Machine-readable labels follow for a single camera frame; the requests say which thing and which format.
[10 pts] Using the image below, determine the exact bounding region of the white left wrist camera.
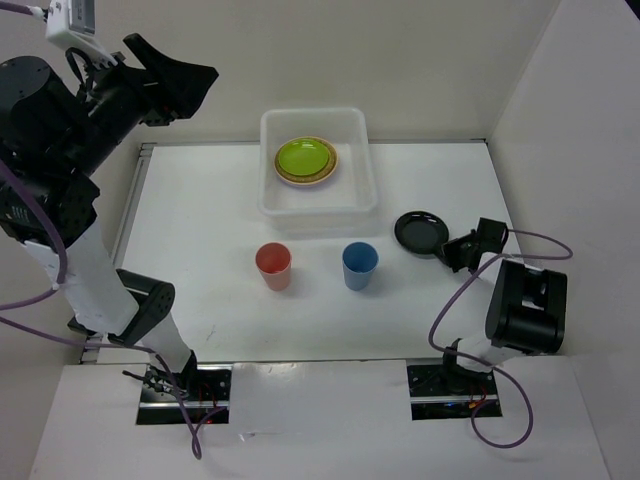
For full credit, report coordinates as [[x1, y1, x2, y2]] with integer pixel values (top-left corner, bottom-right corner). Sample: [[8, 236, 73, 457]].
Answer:
[[45, 0, 115, 67]]

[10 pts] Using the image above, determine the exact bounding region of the translucent white plastic bin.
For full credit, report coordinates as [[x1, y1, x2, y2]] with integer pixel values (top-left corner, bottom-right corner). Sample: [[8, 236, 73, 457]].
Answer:
[[258, 107, 378, 233]]

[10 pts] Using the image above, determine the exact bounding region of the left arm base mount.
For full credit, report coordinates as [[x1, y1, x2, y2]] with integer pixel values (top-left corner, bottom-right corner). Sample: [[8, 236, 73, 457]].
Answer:
[[122, 365, 232, 426]]

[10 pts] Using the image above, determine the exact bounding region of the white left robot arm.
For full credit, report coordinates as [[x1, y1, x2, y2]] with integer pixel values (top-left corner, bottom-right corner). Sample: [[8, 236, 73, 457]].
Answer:
[[1, 33, 218, 400]]

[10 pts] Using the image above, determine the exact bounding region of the blue plastic cup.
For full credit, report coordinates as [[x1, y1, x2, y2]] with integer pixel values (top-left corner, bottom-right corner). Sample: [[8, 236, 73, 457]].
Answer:
[[342, 242, 379, 291]]

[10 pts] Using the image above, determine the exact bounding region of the black glossy plate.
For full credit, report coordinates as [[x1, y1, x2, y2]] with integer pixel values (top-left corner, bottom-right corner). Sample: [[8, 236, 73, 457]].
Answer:
[[393, 210, 449, 256]]

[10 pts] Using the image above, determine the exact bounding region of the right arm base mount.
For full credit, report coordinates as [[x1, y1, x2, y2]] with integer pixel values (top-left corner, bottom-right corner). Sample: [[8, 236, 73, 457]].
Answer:
[[406, 361, 502, 421]]

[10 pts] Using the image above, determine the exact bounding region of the orange plastic plate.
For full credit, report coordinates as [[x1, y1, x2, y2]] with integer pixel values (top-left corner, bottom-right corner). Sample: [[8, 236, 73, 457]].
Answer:
[[273, 137, 341, 188]]

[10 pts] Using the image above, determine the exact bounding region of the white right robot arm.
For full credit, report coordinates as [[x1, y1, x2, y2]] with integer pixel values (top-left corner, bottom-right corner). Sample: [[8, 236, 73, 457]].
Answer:
[[438, 259, 568, 395]]

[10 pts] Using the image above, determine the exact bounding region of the round bamboo woven tray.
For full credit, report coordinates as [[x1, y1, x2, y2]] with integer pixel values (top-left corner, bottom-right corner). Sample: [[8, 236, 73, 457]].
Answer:
[[275, 139, 337, 183]]

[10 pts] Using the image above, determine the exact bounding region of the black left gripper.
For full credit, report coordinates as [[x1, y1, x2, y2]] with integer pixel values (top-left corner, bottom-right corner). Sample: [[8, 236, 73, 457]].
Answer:
[[59, 32, 220, 177]]

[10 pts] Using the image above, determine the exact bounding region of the red plastic cup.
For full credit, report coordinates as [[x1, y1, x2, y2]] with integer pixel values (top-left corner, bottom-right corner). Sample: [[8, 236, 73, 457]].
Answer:
[[255, 242, 292, 291]]

